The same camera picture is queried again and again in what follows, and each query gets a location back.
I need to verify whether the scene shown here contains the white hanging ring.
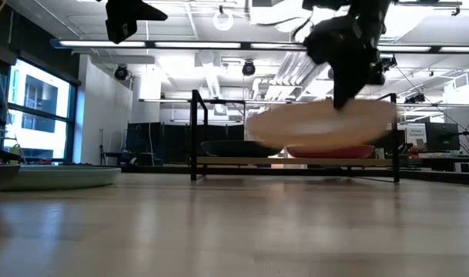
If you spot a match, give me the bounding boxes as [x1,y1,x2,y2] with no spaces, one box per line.
[212,5,235,32]

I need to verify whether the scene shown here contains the red plate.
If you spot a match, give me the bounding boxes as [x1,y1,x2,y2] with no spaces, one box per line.
[286,144,377,160]

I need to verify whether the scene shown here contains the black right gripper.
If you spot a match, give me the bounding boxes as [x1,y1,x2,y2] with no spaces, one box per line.
[303,14,388,111]

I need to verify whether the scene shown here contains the light green plate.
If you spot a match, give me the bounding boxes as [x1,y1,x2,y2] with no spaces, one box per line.
[2,164,122,192]

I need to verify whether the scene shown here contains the white poster sign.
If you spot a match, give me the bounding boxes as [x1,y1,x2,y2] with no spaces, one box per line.
[405,123,427,149]

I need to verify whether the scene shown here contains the black framed window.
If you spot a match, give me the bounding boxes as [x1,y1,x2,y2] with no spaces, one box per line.
[0,57,81,162]

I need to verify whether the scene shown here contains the cream plate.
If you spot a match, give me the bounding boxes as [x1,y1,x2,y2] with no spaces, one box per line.
[244,98,397,151]

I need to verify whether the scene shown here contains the black bowl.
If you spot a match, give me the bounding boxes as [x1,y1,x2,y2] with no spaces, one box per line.
[200,139,284,159]

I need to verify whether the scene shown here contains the black dish rack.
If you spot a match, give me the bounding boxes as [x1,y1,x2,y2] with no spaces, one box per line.
[189,88,401,184]

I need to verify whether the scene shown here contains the long ceiling light bar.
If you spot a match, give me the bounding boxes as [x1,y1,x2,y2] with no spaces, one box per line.
[49,38,469,55]

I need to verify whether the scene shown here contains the black partition wall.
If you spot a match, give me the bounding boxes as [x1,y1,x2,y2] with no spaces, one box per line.
[126,122,246,164]

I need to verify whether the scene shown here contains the black computer monitor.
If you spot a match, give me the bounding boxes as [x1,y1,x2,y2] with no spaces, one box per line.
[425,122,461,152]

